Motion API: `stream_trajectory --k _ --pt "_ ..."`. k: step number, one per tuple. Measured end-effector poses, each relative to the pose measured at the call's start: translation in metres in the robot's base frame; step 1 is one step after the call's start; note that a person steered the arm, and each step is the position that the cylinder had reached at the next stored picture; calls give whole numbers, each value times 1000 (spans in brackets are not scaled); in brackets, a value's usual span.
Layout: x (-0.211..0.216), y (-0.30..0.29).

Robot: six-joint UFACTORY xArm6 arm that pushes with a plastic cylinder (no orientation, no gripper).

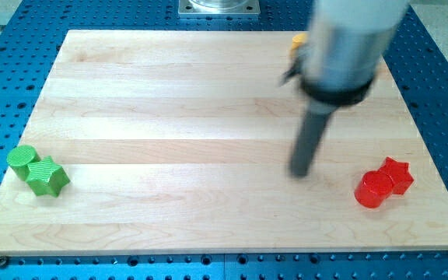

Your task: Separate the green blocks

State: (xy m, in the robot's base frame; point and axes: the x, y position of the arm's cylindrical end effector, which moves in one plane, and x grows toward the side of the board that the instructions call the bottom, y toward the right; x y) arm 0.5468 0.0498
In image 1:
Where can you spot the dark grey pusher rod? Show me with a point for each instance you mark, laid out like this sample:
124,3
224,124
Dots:
314,124

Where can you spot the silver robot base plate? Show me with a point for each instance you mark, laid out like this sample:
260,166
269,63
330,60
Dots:
218,7

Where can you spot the red cylinder block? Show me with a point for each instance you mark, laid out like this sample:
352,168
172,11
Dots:
373,189

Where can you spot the light wooden board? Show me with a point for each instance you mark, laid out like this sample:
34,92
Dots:
178,142

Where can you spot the yellow block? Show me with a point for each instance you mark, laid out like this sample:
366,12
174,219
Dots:
297,41

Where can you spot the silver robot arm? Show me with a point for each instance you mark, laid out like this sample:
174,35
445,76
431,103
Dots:
337,63

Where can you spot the green star block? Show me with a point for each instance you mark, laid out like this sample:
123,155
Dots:
46,177

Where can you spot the green cylinder block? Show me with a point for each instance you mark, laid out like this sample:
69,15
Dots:
20,157

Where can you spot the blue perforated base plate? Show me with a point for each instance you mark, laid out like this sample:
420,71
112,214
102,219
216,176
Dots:
30,41

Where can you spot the red star block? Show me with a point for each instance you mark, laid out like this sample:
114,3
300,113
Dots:
399,173

